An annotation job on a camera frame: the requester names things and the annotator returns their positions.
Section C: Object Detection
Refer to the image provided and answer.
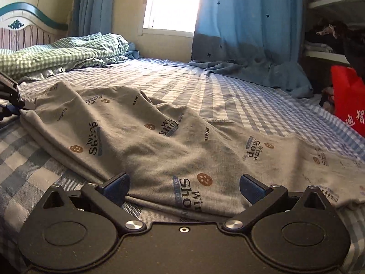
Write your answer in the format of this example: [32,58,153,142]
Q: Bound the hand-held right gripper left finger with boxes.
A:
[43,173,146,232]

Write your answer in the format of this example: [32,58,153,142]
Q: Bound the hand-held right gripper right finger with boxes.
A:
[222,174,333,232]

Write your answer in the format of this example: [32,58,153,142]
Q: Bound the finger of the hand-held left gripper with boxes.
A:
[0,91,36,121]

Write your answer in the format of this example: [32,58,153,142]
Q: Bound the grey printed pants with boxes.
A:
[20,81,365,218]

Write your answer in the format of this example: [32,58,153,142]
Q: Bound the green checked quilt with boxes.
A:
[0,33,130,81]

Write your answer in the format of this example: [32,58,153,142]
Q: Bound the striped headboard with teal trim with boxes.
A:
[0,2,69,51]

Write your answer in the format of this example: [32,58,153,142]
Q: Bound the checked bed sheet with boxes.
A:
[0,57,365,274]

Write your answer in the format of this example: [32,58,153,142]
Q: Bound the blue star-print curtain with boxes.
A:
[68,0,117,39]
[188,0,314,99]

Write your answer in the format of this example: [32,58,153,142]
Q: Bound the multicoloured crumpled cloth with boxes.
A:
[319,84,335,112]

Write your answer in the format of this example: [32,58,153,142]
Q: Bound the blue cloth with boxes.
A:
[126,42,141,60]

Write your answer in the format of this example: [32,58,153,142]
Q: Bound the red bag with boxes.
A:
[330,65,365,138]

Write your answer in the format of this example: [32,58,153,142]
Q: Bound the pile of clothes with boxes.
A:
[305,23,365,55]

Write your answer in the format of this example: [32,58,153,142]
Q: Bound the window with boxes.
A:
[142,0,205,38]

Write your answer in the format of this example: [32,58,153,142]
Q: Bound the white shelf unit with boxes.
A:
[304,0,365,64]

